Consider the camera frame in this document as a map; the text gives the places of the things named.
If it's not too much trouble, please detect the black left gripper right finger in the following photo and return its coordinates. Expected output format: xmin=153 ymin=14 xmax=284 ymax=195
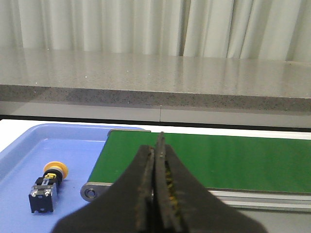
xmin=153 ymin=133 xmax=267 ymax=233

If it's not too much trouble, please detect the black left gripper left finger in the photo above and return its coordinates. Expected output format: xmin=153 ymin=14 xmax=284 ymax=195
xmin=52 ymin=145 xmax=154 ymax=233

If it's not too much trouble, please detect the yellow black push button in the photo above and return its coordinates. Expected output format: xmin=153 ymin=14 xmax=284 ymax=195
xmin=28 ymin=161 xmax=69 ymax=214

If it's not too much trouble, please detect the green conveyor belt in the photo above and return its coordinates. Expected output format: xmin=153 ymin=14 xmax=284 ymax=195
xmin=80 ymin=129 xmax=311 ymax=212

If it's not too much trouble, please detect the blue plastic tray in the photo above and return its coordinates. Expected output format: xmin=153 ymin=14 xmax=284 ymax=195
xmin=0 ymin=123 xmax=145 ymax=233

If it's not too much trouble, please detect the grey speckled stone counter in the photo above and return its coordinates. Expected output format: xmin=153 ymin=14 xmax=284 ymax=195
xmin=0 ymin=48 xmax=311 ymax=128

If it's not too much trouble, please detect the white pleated curtain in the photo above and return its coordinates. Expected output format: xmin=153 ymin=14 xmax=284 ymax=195
xmin=0 ymin=0 xmax=311 ymax=62

